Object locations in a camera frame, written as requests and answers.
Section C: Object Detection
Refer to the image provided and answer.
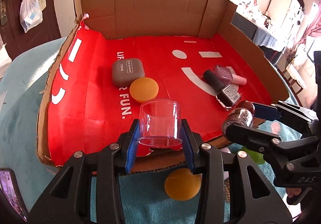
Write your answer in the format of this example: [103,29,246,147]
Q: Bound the dark covered side table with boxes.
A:
[231,12,286,52]

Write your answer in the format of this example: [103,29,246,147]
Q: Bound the black nail polish bottle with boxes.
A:
[203,70,241,110]

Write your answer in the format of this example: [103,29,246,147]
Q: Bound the teal fluffy blanket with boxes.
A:
[0,36,302,224]

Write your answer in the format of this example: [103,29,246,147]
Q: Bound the glitter bottle dark red cap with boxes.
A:
[222,100,255,134]

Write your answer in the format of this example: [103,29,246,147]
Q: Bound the white plastic bag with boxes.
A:
[20,0,43,33]

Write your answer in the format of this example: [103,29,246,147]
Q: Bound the pink nail polish bottle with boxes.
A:
[213,65,247,85]

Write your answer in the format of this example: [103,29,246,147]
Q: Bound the smartphone on table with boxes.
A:
[1,168,28,223]

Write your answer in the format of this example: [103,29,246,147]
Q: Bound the cardboard box red lining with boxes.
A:
[37,0,289,167]

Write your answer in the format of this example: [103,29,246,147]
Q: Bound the clear plastic cup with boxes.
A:
[137,99,182,149]

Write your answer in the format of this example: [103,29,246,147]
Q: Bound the pink My Melody case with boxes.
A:
[220,147,231,153]

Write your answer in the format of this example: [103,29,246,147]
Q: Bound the dark wooden door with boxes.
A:
[1,0,61,59]

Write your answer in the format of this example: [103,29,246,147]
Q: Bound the green yellow toy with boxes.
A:
[241,146,265,165]

